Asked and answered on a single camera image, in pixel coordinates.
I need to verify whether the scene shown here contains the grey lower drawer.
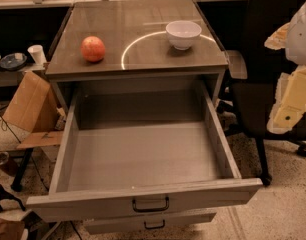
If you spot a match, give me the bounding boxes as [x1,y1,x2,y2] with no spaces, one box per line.
[84,209,216,234]

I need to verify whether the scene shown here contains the grey drawer cabinet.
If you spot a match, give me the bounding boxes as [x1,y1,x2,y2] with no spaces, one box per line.
[46,0,228,107]

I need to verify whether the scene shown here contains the red apple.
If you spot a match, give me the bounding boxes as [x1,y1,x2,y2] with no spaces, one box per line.
[80,36,106,62]

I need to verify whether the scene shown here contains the black drawer handle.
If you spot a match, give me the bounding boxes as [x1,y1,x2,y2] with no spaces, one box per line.
[143,220,166,230]
[132,197,170,213]

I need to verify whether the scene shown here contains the low side shelf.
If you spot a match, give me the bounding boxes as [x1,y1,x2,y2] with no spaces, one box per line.
[0,64,46,87]

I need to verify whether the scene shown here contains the open grey top drawer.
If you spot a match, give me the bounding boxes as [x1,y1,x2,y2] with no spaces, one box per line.
[27,81,262,222]

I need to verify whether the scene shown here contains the dark round dish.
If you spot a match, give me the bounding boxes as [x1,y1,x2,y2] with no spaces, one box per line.
[0,53,27,71]

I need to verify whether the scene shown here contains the white ceramic bowl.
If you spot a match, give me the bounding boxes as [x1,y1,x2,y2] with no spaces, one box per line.
[166,20,202,50]

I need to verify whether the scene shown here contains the black top drawer handle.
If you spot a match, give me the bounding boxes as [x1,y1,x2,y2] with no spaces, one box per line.
[132,197,170,213]

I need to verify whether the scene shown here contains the brown cardboard box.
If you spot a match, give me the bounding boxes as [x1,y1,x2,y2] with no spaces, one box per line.
[3,71,63,149]

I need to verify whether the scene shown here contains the black stand legs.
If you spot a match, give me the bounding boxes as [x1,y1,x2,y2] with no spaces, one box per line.
[0,184,26,212]

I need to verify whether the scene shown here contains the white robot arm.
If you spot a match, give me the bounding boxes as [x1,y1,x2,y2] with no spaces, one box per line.
[264,2,306,134]

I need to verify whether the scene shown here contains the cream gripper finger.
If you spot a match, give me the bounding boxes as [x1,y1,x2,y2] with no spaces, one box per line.
[267,66,306,134]
[264,23,289,50]

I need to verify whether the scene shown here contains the black lower drawer handle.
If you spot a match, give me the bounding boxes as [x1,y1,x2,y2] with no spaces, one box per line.
[143,220,166,230]

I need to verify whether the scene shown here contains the white paper cup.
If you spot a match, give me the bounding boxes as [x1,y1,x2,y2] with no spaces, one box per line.
[27,45,47,65]

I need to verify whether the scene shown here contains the black office chair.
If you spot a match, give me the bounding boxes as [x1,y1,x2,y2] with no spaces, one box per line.
[225,0,306,185]

